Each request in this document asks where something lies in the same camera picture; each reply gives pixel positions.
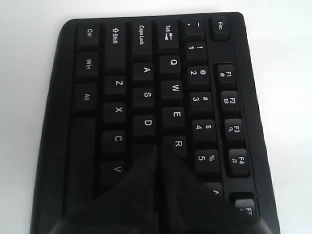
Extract black acer keyboard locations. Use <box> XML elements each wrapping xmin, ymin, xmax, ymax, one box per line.
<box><xmin>30</xmin><ymin>12</ymin><xmax>280</xmax><ymax>234</ymax></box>

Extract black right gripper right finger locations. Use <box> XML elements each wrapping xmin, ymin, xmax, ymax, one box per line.
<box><xmin>158</xmin><ymin>146</ymin><xmax>270</xmax><ymax>234</ymax></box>

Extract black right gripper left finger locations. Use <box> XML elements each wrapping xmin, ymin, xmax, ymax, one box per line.
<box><xmin>50</xmin><ymin>145</ymin><xmax>159</xmax><ymax>234</ymax></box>

